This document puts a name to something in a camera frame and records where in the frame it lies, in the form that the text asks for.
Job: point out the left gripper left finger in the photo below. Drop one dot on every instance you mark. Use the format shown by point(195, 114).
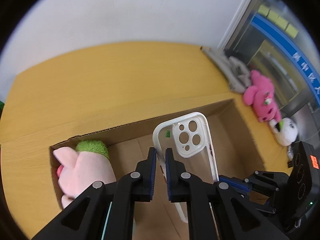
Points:
point(105, 211)

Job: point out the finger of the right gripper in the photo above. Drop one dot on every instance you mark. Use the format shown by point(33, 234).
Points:
point(239, 185)

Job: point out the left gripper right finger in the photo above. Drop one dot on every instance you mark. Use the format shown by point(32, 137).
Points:
point(215, 211)

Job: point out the brown cardboard box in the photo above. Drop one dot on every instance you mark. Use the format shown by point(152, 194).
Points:
point(235, 150)

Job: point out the teal pink plush doll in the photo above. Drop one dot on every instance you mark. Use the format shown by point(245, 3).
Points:
point(80, 167)

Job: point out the white clear phone case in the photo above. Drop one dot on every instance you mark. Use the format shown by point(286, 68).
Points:
point(190, 139)

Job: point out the white plush toy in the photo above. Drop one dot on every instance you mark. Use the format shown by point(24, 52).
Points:
point(285, 131)

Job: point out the pink plush bear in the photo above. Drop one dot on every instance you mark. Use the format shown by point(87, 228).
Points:
point(260, 96)

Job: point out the grey folded cloth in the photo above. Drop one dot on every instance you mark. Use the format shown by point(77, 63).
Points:
point(234, 70)

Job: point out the blue window banner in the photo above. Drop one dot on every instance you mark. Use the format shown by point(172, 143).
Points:
point(295, 55)

